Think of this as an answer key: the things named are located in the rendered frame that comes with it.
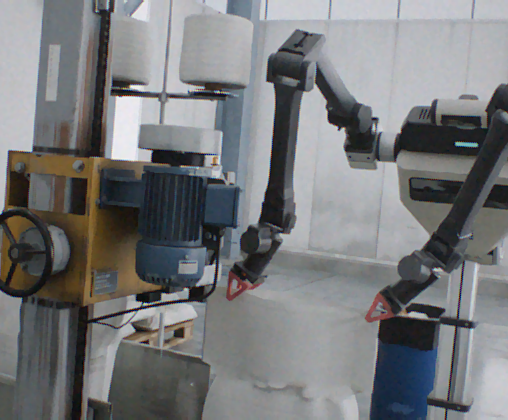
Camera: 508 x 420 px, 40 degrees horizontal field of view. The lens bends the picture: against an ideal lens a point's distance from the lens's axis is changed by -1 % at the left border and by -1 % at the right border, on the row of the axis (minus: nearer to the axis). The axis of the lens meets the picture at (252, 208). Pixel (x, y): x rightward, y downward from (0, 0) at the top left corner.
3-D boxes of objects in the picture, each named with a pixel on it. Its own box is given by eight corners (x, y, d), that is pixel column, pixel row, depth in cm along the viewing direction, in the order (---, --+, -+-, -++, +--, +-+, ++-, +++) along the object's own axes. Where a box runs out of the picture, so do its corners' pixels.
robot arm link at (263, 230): (298, 214, 177) (270, 204, 181) (276, 211, 167) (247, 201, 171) (284, 259, 178) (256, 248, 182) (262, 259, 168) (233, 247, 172)
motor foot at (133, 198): (164, 212, 156) (168, 173, 156) (134, 213, 145) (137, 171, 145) (129, 208, 160) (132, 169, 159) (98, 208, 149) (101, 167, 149)
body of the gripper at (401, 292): (378, 291, 163) (403, 271, 161) (388, 287, 172) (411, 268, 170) (396, 314, 161) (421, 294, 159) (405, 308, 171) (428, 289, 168)
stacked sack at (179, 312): (199, 322, 552) (201, 303, 551) (153, 337, 492) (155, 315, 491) (153, 313, 570) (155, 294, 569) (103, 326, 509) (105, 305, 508)
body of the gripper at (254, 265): (230, 267, 178) (245, 244, 176) (247, 264, 187) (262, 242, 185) (249, 283, 175) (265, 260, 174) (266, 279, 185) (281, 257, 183)
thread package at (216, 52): (260, 95, 169) (266, 23, 168) (228, 84, 154) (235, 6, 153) (199, 92, 176) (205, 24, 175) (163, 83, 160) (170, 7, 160)
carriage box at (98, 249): (167, 289, 176) (178, 164, 175) (82, 308, 146) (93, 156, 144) (88, 275, 186) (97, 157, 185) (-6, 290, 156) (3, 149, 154)
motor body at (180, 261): (215, 283, 157) (225, 171, 156) (181, 291, 143) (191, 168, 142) (157, 273, 163) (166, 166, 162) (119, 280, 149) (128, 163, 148)
